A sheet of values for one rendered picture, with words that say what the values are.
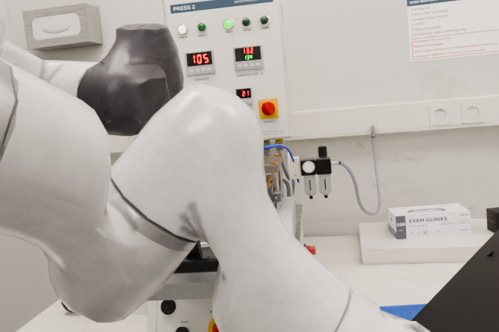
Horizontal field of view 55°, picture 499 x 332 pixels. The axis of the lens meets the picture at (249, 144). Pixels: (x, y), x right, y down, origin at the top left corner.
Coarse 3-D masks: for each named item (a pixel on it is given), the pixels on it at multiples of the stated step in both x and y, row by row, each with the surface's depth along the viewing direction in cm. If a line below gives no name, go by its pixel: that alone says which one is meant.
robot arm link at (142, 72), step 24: (144, 24) 68; (120, 48) 63; (144, 48) 64; (168, 48) 67; (96, 72) 61; (120, 72) 60; (144, 72) 62; (168, 72) 67; (96, 96) 59; (120, 96) 59; (144, 96) 61; (168, 96) 66; (120, 120) 60; (144, 120) 62
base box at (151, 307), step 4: (304, 244) 149; (308, 248) 146; (312, 248) 147; (312, 252) 146; (148, 304) 107; (152, 304) 107; (148, 308) 107; (152, 308) 107; (148, 312) 107; (152, 312) 107; (148, 316) 107; (152, 316) 106; (148, 320) 106; (152, 320) 106; (148, 324) 106; (152, 324) 106; (148, 328) 106; (152, 328) 106
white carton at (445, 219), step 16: (400, 208) 160; (416, 208) 158; (432, 208) 157; (448, 208) 155; (464, 208) 152; (400, 224) 150; (416, 224) 150; (432, 224) 149; (448, 224) 149; (464, 224) 149
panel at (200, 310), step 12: (180, 300) 106; (192, 300) 106; (204, 300) 106; (156, 312) 106; (180, 312) 106; (192, 312) 105; (204, 312) 105; (156, 324) 106; (168, 324) 105; (180, 324) 105; (192, 324) 104; (204, 324) 104
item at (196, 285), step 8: (208, 248) 89; (216, 272) 86; (168, 280) 85; (176, 280) 84; (184, 280) 84; (192, 280) 84; (200, 280) 83; (208, 280) 83; (168, 288) 83; (176, 288) 83; (184, 288) 83; (192, 288) 83; (200, 288) 82; (208, 288) 82; (152, 296) 84; (160, 296) 84; (168, 296) 83; (176, 296) 83; (184, 296) 83; (192, 296) 83; (200, 296) 83; (208, 296) 82
